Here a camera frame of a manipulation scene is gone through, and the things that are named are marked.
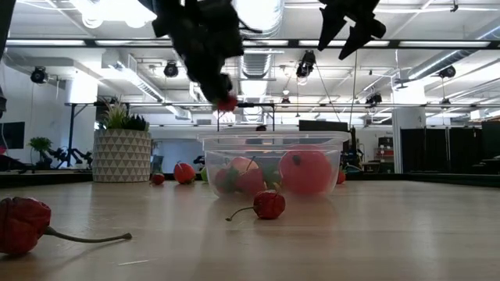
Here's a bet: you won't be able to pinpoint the small potted background plant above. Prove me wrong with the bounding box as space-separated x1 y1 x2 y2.
27 136 53 165

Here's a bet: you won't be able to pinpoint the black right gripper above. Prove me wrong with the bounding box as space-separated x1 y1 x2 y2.
316 0 388 61

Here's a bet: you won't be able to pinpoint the silver ceiling duct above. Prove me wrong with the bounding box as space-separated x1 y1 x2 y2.
234 0 285 79

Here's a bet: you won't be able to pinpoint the large red crinkled fruit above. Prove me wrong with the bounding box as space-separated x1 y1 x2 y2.
278 144 334 196

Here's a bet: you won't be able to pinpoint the small red strawberry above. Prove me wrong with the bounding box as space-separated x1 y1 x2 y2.
216 95 239 113

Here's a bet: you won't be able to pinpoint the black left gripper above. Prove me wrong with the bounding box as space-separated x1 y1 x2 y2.
151 0 245 105

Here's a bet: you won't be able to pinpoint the white building column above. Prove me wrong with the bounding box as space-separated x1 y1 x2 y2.
391 108 427 175

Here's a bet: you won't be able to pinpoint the green succulent plant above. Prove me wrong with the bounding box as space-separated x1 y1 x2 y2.
97 95 151 133

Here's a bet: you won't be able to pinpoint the black aluminium table frame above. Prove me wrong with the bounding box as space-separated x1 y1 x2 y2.
0 170 500 187

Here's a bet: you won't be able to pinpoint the black vertical stand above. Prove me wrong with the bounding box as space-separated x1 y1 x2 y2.
68 104 76 168

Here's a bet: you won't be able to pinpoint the background storage shelf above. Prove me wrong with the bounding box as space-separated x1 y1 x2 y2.
373 136 395 174

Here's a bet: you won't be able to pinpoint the black partition panels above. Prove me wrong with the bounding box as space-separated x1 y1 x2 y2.
400 126 482 175

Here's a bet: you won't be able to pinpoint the grey horizontal pipe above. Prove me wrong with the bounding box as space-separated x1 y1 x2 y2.
64 101 500 110

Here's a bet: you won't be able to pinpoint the black background monitor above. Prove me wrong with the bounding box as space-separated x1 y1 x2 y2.
298 119 350 133

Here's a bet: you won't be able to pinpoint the clear plastic tupperware container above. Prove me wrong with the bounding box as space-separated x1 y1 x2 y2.
197 131 352 201

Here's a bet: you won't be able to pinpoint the black wall screen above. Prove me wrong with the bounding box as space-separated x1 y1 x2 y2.
0 121 26 151

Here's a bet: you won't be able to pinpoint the large red pepper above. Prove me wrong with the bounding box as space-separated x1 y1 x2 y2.
0 197 133 258

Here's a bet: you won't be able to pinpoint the round red fruit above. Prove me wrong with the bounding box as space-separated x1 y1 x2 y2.
173 161 197 186

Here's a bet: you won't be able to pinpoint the triangle-patterned planter pot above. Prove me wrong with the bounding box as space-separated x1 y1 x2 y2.
92 129 152 183

